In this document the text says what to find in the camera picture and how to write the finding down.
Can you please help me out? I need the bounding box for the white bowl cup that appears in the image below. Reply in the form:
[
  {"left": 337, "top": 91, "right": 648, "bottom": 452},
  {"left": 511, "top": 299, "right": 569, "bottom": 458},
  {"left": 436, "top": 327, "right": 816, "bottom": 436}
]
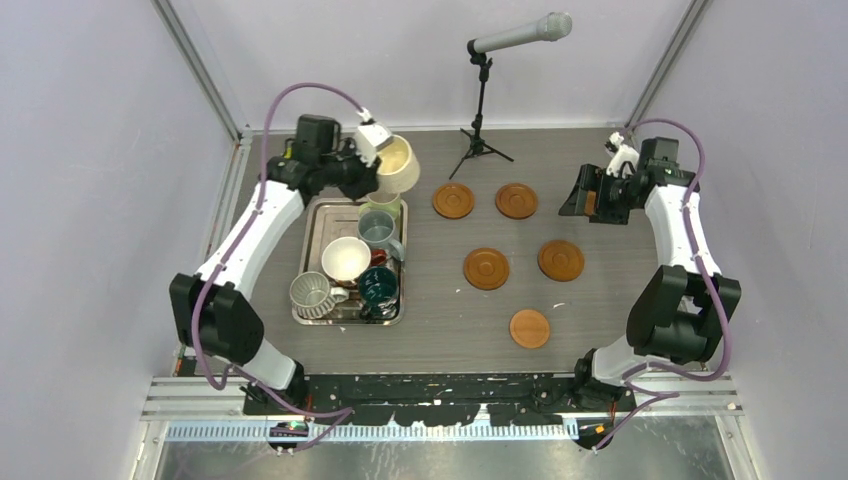
[{"left": 321, "top": 236, "right": 371, "bottom": 287}]

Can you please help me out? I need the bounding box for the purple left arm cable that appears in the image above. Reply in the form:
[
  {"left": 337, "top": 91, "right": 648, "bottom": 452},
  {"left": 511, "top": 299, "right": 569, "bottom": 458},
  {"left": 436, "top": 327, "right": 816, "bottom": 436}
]
[{"left": 190, "top": 82, "right": 370, "bottom": 454}]

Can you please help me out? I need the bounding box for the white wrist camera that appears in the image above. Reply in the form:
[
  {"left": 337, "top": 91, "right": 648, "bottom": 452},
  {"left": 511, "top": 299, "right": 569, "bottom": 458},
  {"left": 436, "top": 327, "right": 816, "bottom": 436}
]
[
  {"left": 353, "top": 116, "right": 394, "bottom": 168},
  {"left": 604, "top": 132, "right": 639, "bottom": 179}
]

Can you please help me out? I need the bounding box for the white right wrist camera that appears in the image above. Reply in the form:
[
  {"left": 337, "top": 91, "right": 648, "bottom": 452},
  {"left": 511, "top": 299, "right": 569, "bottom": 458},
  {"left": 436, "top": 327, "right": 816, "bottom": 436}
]
[{"left": 604, "top": 132, "right": 639, "bottom": 179}]

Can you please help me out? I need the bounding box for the brown ridged wooden coaster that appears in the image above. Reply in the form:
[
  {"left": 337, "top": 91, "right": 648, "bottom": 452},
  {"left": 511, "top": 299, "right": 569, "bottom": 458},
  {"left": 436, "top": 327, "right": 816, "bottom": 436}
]
[
  {"left": 584, "top": 190, "right": 597, "bottom": 217},
  {"left": 432, "top": 182, "right": 475, "bottom": 220},
  {"left": 537, "top": 240, "right": 585, "bottom": 282},
  {"left": 495, "top": 183, "right": 539, "bottom": 220},
  {"left": 463, "top": 247, "right": 510, "bottom": 291}
]

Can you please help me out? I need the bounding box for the light wooden coaster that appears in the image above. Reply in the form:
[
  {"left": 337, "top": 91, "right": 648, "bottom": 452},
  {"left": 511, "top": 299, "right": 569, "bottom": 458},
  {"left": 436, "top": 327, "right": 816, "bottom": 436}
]
[{"left": 509, "top": 309, "right": 551, "bottom": 349}]

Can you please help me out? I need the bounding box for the grey-blue mug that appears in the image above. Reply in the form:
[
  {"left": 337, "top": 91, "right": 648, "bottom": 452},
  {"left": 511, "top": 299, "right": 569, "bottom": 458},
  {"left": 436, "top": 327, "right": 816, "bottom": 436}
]
[{"left": 357, "top": 210, "right": 406, "bottom": 262}]

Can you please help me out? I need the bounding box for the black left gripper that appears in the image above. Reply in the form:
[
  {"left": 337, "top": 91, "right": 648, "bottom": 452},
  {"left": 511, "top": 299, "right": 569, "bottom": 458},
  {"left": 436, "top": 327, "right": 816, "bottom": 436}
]
[{"left": 319, "top": 137, "right": 380, "bottom": 202}]

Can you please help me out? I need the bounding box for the aluminium front rail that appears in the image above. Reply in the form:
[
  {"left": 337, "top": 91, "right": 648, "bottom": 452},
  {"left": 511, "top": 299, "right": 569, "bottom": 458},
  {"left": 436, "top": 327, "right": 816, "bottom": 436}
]
[{"left": 141, "top": 378, "right": 744, "bottom": 443}]

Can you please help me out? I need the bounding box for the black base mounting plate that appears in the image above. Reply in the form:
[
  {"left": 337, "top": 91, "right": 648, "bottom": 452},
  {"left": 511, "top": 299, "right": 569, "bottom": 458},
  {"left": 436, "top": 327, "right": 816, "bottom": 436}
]
[{"left": 242, "top": 372, "right": 639, "bottom": 429}]

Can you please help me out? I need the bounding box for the dark green patterned mug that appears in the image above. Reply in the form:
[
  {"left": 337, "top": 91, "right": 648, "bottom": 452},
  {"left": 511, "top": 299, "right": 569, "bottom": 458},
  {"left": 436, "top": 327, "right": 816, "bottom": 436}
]
[{"left": 358, "top": 266, "right": 400, "bottom": 322}]

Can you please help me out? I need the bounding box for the silver metal tray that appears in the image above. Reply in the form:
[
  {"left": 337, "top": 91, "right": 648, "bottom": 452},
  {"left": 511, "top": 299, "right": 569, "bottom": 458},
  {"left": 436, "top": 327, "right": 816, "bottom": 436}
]
[{"left": 292, "top": 198, "right": 405, "bottom": 326}]

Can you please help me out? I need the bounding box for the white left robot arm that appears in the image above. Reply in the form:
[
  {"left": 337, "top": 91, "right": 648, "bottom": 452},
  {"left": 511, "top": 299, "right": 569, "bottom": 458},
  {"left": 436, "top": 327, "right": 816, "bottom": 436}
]
[{"left": 169, "top": 115, "right": 393, "bottom": 414}]

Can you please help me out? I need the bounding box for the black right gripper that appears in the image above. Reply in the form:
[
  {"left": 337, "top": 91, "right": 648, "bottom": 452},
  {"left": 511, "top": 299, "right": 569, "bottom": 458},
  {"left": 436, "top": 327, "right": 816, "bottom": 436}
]
[{"left": 559, "top": 163, "right": 639, "bottom": 225}]

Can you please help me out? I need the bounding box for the grey ribbed mug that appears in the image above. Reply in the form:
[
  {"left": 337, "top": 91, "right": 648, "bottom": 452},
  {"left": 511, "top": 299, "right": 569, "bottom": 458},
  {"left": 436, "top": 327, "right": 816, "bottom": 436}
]
[{"left": 289, "top": 271, "right": 350, "bottom": 320}]

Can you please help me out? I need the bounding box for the light green cup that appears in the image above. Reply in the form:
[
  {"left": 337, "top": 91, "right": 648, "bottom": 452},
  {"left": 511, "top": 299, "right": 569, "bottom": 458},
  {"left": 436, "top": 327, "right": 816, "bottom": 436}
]
[{"left": 358, "top": 192, "right": 402, "bottom": 220}]

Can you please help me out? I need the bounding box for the cream mug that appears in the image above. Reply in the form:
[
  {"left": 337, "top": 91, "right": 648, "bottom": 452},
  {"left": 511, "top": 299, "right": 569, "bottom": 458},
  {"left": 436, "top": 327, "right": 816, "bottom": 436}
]
[{"left": 377, "top": 135, "right": 421, "bottom": 194}]

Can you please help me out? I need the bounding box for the silver microphone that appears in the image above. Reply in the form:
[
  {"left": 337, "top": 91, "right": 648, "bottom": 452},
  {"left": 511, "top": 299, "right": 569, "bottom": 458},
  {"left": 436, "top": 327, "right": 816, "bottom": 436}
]
[{"left": 466, "top": 12, "right": 573, "bottom": 55}]

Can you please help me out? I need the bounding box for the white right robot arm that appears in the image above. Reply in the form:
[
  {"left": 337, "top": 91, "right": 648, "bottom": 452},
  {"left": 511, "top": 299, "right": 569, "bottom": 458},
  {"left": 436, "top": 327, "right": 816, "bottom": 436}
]
[{"left": 558, "top": 133, "right": 741, "bottom": 411}]

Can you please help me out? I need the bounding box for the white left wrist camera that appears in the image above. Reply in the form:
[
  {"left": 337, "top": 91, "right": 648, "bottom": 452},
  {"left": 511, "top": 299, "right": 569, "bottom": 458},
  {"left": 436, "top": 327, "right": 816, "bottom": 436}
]
[{"left": 353, "top": 116, "right": 394, "bottom": 168}]

